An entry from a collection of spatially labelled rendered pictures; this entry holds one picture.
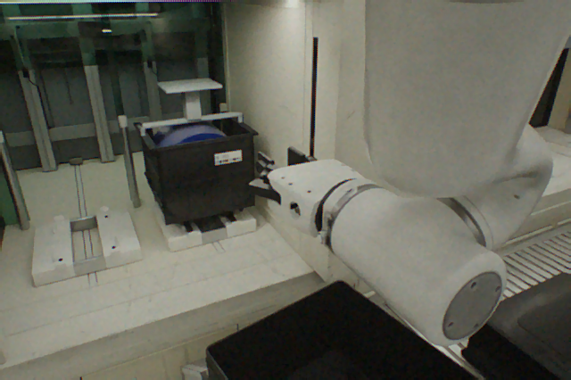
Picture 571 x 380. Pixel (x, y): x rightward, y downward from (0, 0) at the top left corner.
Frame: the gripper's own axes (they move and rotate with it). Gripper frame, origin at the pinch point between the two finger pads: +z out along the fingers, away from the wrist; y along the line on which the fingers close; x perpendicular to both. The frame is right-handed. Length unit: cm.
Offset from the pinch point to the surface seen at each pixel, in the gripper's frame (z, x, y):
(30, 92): 98, -6, -35
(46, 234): 49, -29, -35
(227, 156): 33.6, -11.2, 4.0
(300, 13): 21.8, 17.7, 14.8
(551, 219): 13, -42, 100
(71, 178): 89, -32, -29
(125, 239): 39, -29, -19
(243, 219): 35.2, -28.7, 7.7
